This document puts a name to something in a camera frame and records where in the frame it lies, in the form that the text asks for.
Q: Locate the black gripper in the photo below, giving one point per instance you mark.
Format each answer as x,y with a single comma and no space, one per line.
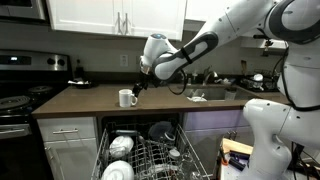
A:
145,78

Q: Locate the white ceramic mug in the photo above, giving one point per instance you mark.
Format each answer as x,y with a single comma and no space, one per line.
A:
126,98

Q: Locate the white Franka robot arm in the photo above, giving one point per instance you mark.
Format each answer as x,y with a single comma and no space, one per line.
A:
283,83

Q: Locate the metal robot base platform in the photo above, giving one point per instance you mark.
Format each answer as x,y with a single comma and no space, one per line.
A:
226,173

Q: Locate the dishwasher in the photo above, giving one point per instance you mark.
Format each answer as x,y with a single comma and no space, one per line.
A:
133,119

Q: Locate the white plates in dishwasher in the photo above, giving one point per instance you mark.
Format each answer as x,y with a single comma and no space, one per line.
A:
117,171

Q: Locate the clear plastic cup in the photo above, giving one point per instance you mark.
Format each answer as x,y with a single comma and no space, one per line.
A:
230,95

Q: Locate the dark bowl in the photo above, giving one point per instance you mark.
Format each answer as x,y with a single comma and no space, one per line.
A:
160,130

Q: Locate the glass bowl with white rim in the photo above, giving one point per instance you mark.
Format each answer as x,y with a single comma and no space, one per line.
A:
169,136

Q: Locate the dark dish with scraps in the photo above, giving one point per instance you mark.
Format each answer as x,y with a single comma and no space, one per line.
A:
80,84

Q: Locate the dark bottle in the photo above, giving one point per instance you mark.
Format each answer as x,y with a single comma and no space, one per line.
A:
79,71

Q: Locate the metal faucet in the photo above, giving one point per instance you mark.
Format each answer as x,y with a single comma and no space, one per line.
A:
209,77

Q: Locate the clear drinking glass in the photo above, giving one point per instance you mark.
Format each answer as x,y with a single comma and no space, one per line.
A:
174,155

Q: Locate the kitchen sink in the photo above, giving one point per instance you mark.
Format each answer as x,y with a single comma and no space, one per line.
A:
216,93

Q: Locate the white sink base cabinet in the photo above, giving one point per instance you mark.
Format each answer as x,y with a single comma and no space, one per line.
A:
216,133

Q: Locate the white base cabinet with drawer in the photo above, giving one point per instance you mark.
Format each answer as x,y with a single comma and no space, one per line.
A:
70,150

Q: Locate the wooden board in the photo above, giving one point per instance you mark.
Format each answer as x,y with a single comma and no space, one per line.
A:
236,146

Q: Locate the black kitchen stove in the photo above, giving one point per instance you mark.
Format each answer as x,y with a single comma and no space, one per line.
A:
20,100

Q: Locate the black dish drying rack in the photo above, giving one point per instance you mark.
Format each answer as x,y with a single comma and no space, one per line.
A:
263,83

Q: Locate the steel microwave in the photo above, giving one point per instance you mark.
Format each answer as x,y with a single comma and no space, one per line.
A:
20,8

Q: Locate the white wall outlet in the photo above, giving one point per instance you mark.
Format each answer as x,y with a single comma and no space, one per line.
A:
124,60

